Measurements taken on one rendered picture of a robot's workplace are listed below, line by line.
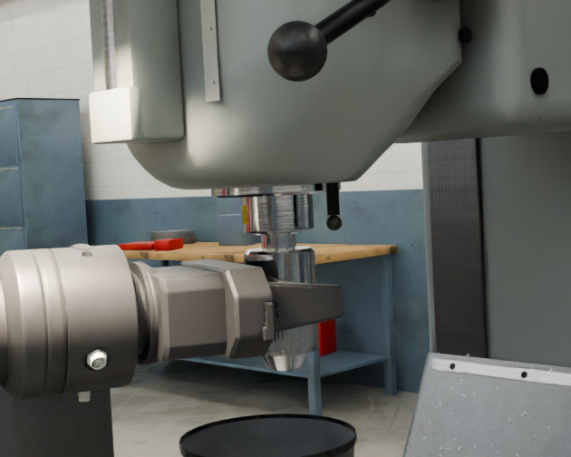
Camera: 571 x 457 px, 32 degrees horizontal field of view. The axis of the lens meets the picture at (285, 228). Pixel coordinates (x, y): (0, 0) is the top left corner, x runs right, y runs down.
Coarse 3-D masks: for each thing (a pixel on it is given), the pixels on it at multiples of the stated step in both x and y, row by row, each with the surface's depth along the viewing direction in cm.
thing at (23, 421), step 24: (0, 384) 87; (0, 408) 88; (24, 408) 88; (48, 408) 90; (72, 408) 92; (96, 408) 95; (0, 432) 88; (24, 432) 88; (48, 432) 90; (72, 432) 92; (96, 432) 95; (0, 456) 88; (24, 456) 88; (48, 456) 90; (72, 456) 92; (96, 456) 95
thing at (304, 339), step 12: (312, 264) 66; (276, 276) 64; (288, 276) 64; (300, 276) 65; (312, 276) 66; (312, 324) 66; (276, 336) 65; (288, 336) 65; (300, 336) 65; (312, 336) 66; (276, 348) 65; (288, 348) 65; (300, 348) 65; (312, 348) 66
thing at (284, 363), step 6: (306, 354) 67; (264, 360) 67; (270, 360) 66; (276, 360) 66; (282, 360) 66; (288, 360) 66; (294, 360) 66; (300, 360) 66; (270, 366) 66; (276, 366) 66; (282, 366) 66; (288, 366) 66; (294, 366) 66; (300, 366) 67
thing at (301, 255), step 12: (252, 252) 65; (264, 252) 65; (276, 252) 64; (288, 252) 64; (300, 252) 65; (312, 252) 66; (252, 264) 65; (264, 264) 65; (276, 264) 64; (288, 264) 64; (300, 264) 65
